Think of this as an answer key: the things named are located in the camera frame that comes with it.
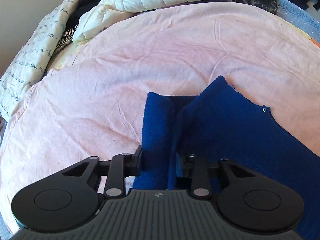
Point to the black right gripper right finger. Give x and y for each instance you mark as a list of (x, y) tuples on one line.
[(184, 165)]

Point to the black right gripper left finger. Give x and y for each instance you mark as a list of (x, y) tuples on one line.
[(133, 162)]

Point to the blue knit sweater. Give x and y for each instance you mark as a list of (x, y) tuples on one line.
[(218, 123)]

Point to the pink floral bed sheet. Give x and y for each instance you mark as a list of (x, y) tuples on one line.
[(94, 105)]

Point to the white script print quilt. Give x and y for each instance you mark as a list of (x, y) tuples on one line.
[(30, 63)]

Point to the light blue quilted blanket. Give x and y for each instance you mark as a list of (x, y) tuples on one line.
[(299, 18)]

